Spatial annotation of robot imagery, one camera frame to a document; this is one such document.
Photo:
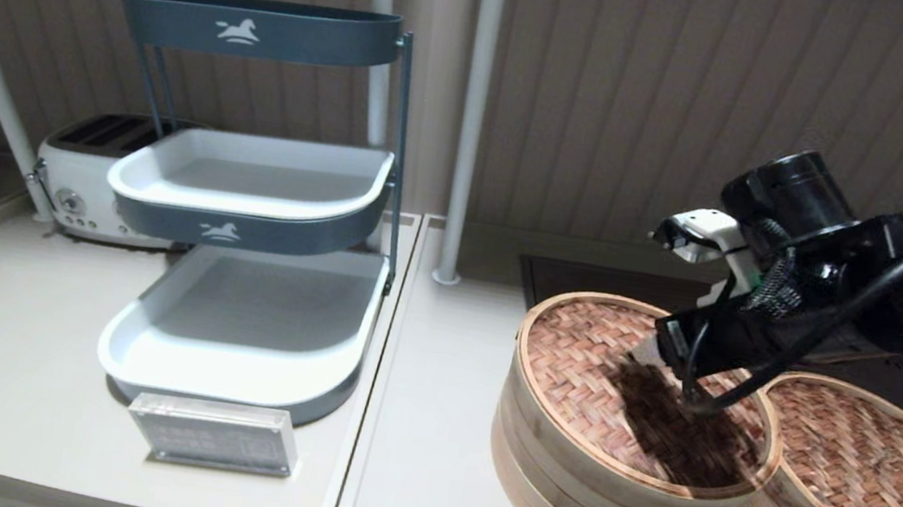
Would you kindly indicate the white retro toaster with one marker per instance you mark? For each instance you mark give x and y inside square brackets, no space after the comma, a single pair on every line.
[77,178]

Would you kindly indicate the grey tray with horse logo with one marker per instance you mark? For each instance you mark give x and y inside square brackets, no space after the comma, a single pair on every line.
[252,175]

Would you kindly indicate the dark grey rack tray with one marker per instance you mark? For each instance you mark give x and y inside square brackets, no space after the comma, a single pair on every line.
[314,39]

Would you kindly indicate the right gripper white-taped finger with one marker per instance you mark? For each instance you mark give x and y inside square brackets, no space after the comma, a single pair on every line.
[651,356]

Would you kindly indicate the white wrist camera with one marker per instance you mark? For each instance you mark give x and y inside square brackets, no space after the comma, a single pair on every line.
[703,234]

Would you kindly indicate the clear acrylic sign holder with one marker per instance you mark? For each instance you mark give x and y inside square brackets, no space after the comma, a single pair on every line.
[218,437]

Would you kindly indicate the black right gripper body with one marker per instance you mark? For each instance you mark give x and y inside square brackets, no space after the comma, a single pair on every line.
[792,316]

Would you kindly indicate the woven bamboo steamer lid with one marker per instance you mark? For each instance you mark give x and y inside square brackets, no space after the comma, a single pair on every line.
[576,366]

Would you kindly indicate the large white-lined grey tray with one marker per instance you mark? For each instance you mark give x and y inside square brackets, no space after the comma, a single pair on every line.
[233,321]

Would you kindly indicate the straight white pole with foot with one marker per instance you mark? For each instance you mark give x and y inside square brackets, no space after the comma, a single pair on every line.
[474,117]

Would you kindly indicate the dark grey rack frame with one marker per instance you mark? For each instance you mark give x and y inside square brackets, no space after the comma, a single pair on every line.
[399,151]

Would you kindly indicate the black glass induction cooktop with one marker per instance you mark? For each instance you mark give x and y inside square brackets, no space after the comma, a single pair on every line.
[587,280]

